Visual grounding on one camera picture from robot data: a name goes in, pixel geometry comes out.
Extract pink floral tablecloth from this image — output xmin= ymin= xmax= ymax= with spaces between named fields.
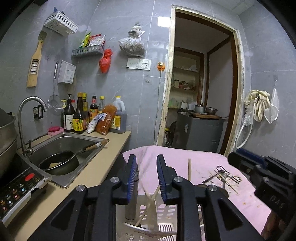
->
xmin=122 ymin=145 xmax=272 ymax=235

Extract wooden cutting board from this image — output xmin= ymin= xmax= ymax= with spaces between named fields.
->
xmin=192 ymin=112 xmax=226 ymax=120

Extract orange seasoning packet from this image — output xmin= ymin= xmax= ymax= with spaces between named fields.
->
xmin=95 ymin=104 xmax=117 ymax=136

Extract red plastic bag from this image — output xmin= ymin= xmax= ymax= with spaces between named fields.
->
xmin=99 ymin=48 xmax=114 ymax=74

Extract grey wall shelf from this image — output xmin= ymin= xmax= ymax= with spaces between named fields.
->
xmin=72 ymin=44 xmax=105 ymax=57

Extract red-capped vinegar bottle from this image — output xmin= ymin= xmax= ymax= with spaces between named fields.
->
xmin=89 ymin=95 xmax=98 ymax=118

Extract dark soy sauce bottle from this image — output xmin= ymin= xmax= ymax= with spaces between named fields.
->
xmin=72 ymin=93 xmax=85 ymax=134

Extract thin white cable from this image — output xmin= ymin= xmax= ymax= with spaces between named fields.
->
xmin=157 ymin=71 xmax=162 ymax=145

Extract wall switch socket panel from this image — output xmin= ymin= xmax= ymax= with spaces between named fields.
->
xmin=126 ymin=58 xmax=152 ymax=70

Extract metal peeler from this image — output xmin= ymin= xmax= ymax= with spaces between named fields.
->
xmin=125 ymin=171 xmax=139 ymax=220

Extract curved metal faucet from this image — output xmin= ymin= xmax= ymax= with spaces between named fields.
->
xmin=18 ymin=97 xmax=48 ymax=158

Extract grey cabinet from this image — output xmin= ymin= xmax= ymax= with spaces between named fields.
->
xmin=172 ymin=112 xmax=224 ymax=153

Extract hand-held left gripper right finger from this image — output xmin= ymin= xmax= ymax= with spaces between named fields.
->
xmin=156 ymin=154 xmax=266 ymax=241

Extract black frying pan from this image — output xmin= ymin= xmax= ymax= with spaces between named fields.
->
xmin=38 ymin=139 xmax=110 ymax=176

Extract red white packet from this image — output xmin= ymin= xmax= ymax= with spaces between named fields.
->
xmin=89 ymin=34 xmax=106 ymax=47

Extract person's right hand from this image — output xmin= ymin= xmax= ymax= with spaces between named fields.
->
xmin=262 ymin=212 xmax=282 ymax=240

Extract wooden grater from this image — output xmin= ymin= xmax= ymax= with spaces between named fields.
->
xmin=26 ymin=31 xmax=47 ymax=88

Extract metal spoon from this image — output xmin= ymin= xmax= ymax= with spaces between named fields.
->
xmin=202 ymin=171 xmax=220 ymax=184

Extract stainless steel sink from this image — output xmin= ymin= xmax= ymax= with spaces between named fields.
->
xmin=17 ymin=133 xmax=109 ymax=189

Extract white plastic utensil holder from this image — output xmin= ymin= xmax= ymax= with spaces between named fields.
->
xmin=116 ymin=193 xmax=204 ymax=241

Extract white hose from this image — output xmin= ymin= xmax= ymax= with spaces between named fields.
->
xmin=235 ymin=98 xmax=258 ymax=149

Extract yellow green packet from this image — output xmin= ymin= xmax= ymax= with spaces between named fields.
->
xmin=79 ymin=31 xmax=92 ymax=48

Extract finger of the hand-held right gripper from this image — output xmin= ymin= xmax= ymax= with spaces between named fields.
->
xmin=228 ymin=151 xmax=259 ymax=180
xmin=236 ymin=148 xmax=273 ymax=166

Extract white wall box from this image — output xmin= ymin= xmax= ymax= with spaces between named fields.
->
xmin=57 ymin=60 xmax=77 ymax=84

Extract black induction cooker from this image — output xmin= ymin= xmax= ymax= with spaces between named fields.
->
xmin=0 ymin=154 xmax=52 ymax=226

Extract worn wooden door frame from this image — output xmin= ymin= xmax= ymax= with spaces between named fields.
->
xmin=156 ymin=5 xmax=245 ymax=156

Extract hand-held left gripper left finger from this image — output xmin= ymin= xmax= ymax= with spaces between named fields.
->
xmin=28 ymin=154 xmax=139 ymax=241

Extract clear bag of dried goods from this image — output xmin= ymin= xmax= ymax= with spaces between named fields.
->
xmin=119 ymin=22 xmax=146 ymax=57

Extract yellow-capped sauce bottle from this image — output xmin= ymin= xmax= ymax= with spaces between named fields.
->
xmin=82 ymin=93 xmax=89 ymax=127

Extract cream rubber gloves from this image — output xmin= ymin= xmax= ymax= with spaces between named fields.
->
xmin=244 ymin=90 xmax=271 ymax=122

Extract wooden shelving unit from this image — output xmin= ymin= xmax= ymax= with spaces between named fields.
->
xmin=170 ymin=46 xmax=205 ymax=109

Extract pink soap dish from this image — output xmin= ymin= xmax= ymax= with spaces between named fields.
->
xmin=48 ymin=126 xmax=65 ymax=136

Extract white blue bag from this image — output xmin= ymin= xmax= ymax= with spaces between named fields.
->
xmin=87 ymin=113 xmax=103 ymax=134

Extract beige kitchen counter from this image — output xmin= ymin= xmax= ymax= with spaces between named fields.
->
xmin=0 ymin=131 xmax=132 ymax=241

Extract white wall basket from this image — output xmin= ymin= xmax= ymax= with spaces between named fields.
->
xmin=44 ymin=11 xmax=79 ymax=36

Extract large oil jug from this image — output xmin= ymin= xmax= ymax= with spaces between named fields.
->
xmin=110 ymin=95 xmax=127 ymax=134

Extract metal mesh strainer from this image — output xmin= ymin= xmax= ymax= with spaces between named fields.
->
xmin=47 ymin=61 xmax=61 ymax=109

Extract black wall socket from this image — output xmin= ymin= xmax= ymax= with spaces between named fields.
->
xmin=33 ymin=105 xmax=44 ymax=119

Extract large steel wok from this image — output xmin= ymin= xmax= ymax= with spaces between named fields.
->
xmin=0 ymin=109 xmax=18 ymax=178

